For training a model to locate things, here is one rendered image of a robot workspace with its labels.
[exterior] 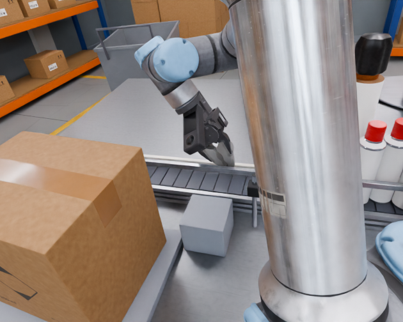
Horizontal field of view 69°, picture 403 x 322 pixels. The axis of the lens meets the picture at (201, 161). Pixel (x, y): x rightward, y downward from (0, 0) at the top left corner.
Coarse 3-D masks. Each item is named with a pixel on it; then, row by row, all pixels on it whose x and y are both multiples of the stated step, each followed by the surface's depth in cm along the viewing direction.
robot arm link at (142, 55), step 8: (152, 40) 61; (160, 40) 62; (144, 48) 61; (152, 48) 61; (136, 56) 63; (144, 56) 62; (144, 64) 63; (152, 80) 66; (184, 80) 65; (160, 88) 66; (168, 88) 65
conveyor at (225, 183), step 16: (160, 176) 84; (176, 176) 84; (192, 176) 83; (208, 176) 82; (224, 176) 82; (240, 176) 81; (224, 192) 76; (240, 192) 76; (368, 208) 67; (384, 208) 67
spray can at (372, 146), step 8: (376, 120) 59; (368, 128) 58; (376, 128) 57; (384, 128) 57; (368, 136) 59; (376, 136) 58; (360, 144) 61; (368, 144) 59; (376, 144) 59; (384, 144) 59; (360, 152) 61; (368, 152) 60; (376, 152) 59; (368, 160) 61; (376, 160) 60; (368, 168) 62; (376, 168) 62; (368, 176) 63; (368, 192) 66
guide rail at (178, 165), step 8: (152, 160) 77; (160, 160) 77; (184, 168) 75; (192, 168) 74; (200, 168) 73; (208, 168) 72; (216, 168) 72; (224, 168) 71; (232, 168) 71; (240, 168) 71; (368, 184) 62; (376, 184) 62; (384, 184) 62; (392, 184) 61; (400, 184) 61
